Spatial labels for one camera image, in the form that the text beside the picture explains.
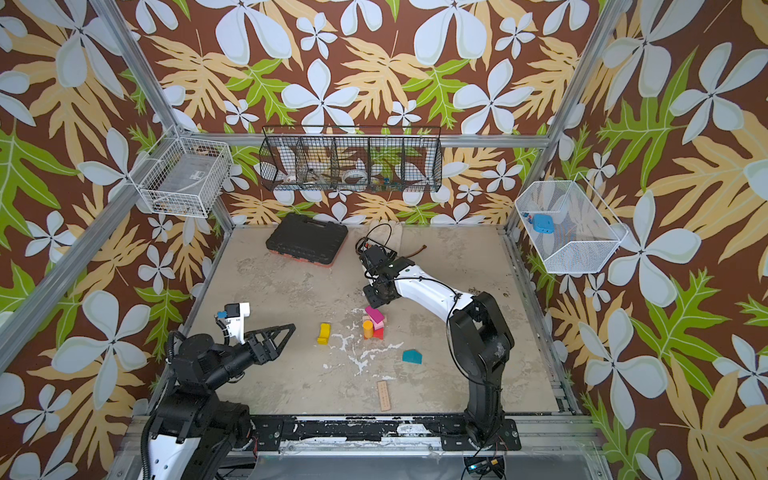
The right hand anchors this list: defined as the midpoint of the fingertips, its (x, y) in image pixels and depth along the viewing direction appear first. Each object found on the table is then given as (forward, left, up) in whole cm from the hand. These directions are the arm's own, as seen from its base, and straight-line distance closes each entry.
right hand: (374, 295), depth 91 cm
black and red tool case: (+28, +26, -5) cm, 38 cm away
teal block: (-16, -11, -7) cm, 21 cm away
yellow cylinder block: (-11, +2, -1) cm, 11 cm away
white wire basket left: (+25, +55, +27) cm, 66 cm away
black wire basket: (+39, +7, +23) cm, 46 cm away
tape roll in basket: (+35, +7, +19) cm, 40 cm away
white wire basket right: (+6, -57, +22) cm, 61 cm away
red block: (-10, -1, -5) cm, 11 cm away
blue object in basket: (+12, -49, +18) cm, 54 cm away
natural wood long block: (-27, -3, -7) cm, 28 cm away
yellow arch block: (-8, +15, -7) cm, 19 cm away
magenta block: (-6, 0, -1) cm, 6 cm away
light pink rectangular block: (-9, -1, -2) cm, 9 cm away
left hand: (-17, +21, +14) cm, 30 cm away
